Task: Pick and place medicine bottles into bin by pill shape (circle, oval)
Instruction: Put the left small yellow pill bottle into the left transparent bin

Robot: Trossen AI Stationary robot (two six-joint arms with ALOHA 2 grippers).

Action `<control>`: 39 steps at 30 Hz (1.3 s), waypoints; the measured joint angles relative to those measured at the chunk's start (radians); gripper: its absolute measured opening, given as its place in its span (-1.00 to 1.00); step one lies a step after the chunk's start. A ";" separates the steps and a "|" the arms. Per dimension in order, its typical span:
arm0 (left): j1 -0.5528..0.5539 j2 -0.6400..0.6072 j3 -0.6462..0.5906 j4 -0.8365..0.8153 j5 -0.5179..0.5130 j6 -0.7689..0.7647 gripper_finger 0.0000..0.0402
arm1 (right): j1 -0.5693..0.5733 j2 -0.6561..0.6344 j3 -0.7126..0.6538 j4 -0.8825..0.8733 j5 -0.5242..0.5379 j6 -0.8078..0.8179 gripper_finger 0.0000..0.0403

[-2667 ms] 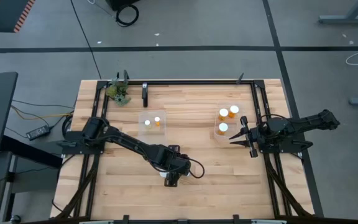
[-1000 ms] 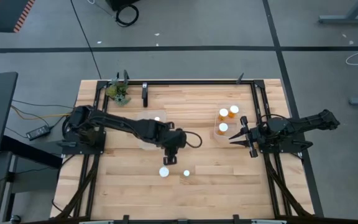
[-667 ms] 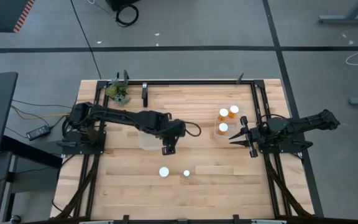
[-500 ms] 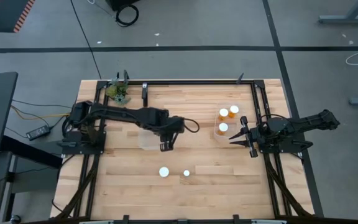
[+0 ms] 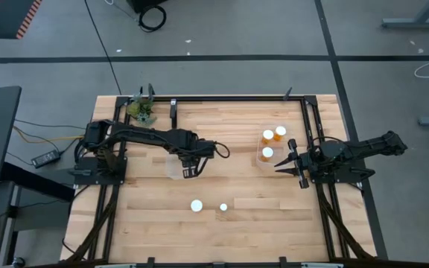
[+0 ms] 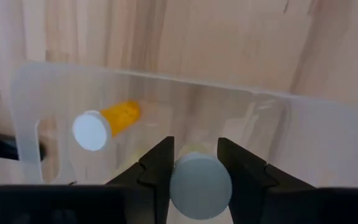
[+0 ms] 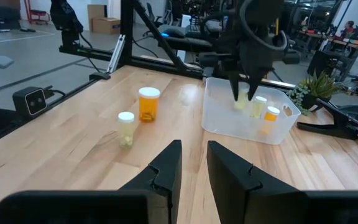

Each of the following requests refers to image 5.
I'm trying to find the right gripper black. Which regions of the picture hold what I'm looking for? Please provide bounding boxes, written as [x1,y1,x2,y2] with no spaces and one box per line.
[273,138,318,190]

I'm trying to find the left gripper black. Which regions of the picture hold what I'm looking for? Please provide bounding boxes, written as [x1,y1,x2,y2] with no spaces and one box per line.
[179,147,216,179]

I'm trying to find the orange pill bottle white cap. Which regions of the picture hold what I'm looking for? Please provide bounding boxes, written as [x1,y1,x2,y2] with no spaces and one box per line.
[261,146,275,163]
[273,125,287,142]
[261,129,275,146]

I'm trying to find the clear plastic bin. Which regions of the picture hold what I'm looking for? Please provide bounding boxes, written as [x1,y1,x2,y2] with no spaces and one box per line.
[255,124,293,169]
[165,153,200,181]

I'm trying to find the succulent plant in black pot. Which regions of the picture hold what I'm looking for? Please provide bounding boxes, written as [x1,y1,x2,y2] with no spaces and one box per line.
[126,92,159,127]

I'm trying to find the black power adapter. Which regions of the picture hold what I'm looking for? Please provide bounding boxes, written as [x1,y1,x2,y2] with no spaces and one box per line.
[31,149,61,168]

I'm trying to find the black box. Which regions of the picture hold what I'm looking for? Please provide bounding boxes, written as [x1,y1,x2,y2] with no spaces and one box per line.
[127,0,169,14]

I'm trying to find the grey table leg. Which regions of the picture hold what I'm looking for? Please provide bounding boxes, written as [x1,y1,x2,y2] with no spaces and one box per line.
[381,0,429,30]

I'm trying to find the black mat orange stripes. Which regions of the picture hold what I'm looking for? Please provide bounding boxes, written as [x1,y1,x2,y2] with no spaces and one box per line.
[0,0,43,40]

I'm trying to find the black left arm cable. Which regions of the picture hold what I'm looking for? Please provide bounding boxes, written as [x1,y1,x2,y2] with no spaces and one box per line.
[213,141,232,160]

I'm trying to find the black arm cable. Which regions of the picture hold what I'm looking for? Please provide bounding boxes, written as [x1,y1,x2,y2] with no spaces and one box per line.
[213,141,232,160]
[311,135,346,150]

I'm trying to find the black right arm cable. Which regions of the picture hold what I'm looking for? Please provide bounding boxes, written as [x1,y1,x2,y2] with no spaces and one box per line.
[311,135,346,150]

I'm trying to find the black aluminium rig frame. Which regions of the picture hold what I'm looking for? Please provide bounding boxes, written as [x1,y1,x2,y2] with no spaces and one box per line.
[63,95,378,268]

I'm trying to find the yellow floor cable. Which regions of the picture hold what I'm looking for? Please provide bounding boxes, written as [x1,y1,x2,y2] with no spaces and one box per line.
[12,125,86,144]

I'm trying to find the black floor cable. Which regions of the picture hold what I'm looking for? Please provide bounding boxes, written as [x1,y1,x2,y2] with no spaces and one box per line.
[83,0,122,96]

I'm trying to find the coiled black cable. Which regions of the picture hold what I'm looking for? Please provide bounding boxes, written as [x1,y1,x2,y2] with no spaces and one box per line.
[138,4,168,33]

